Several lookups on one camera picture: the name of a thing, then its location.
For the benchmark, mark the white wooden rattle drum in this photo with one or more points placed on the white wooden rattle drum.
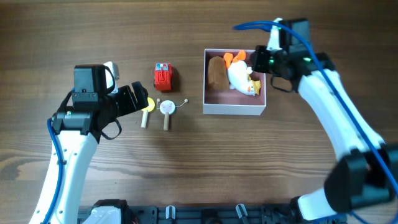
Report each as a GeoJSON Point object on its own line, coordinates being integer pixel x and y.
{"type": "Point", "coordinates": [167, 107]}

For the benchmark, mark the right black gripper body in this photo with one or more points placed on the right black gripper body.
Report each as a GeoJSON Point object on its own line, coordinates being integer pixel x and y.
{"type": "Point", "coordinates": [259, 59]}

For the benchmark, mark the pink box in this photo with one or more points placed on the pink box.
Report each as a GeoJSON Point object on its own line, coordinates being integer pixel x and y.
{"type": "Point", "coordinates": [231, 102]}

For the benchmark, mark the black mounting rail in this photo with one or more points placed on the black mounting rail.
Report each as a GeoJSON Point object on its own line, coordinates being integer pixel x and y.
{"type": "Point", "coordinates": [241, 213]}

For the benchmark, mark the white duck plush toy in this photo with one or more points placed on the white duck plush toy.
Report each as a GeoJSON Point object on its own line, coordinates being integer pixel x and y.
{"type": "Point", "coordinates": [239, 74]}

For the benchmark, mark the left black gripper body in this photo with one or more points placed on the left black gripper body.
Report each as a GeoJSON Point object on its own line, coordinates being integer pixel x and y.
{"type": "Point", "coordinates": [122, 102]}

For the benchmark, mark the brown plush toy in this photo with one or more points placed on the brown plush toy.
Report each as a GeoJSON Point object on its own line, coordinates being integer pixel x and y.
{"type": "Point", "coordinates": [217, 78]}

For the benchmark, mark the yellow wooden rattle drum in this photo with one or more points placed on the yellow wooden rattle drum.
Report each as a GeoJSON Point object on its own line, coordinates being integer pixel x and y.
{"type": "Point", "coordinates": [146, 111]}

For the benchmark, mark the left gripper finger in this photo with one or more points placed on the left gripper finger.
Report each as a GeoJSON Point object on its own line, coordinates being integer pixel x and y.
{"type": "Point", "coordinates": [142, 103]}
{"type": "Point", "coordinates": [139, 90]}

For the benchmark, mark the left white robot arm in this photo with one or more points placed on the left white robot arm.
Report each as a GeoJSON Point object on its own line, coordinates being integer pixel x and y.
{"type": "Point", "coordinates": [76, 129]}

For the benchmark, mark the red toy car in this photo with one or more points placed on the red toy car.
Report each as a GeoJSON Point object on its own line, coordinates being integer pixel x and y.
{"type": "Point", "coordinates": [163, 73]}

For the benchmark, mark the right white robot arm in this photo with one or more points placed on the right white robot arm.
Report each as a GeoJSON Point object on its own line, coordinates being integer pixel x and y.
{"type": "Point", "coordinates": [366, 170]}

